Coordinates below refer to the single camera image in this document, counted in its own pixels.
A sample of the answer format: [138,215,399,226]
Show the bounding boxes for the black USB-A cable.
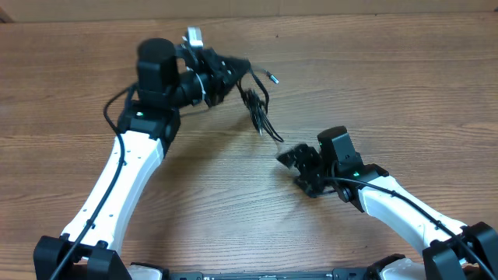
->
[236,68,285,144]

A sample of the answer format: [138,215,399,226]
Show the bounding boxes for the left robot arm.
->
[33,37,251,279]

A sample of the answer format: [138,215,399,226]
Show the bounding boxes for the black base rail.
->
[128,254,425,280]

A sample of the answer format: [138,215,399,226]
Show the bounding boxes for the black USB-C cable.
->
[251,68,280,85]

